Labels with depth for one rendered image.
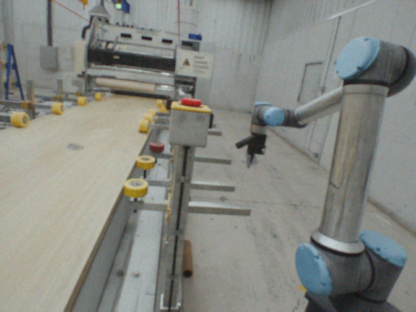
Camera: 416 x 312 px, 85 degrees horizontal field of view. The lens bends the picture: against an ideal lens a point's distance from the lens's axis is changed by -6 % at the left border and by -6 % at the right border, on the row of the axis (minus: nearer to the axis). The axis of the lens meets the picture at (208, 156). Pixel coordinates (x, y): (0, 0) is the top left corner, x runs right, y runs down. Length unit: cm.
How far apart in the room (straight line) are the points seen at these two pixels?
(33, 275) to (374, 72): 87
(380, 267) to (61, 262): 84
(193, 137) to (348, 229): 52
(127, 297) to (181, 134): 58
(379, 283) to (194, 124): 74
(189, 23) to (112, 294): 735
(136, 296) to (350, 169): 72
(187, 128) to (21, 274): 40
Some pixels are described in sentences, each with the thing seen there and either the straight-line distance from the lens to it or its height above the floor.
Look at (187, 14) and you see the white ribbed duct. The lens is 778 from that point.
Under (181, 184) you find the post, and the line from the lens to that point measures 48.
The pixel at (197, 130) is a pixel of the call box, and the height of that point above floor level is 118.
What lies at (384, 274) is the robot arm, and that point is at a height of 81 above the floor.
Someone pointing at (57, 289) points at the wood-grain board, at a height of 90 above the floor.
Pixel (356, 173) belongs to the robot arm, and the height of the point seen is 110.
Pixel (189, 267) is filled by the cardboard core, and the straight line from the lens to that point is 174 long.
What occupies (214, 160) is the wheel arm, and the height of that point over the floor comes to 85.
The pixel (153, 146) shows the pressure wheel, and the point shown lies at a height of 90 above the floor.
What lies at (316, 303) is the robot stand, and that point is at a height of 60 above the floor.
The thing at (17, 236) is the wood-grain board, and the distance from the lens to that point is 67.
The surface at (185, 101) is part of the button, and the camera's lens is 44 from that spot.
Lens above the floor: 127
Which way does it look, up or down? 18 degrees down
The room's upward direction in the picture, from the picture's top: 8 degrees clockwise
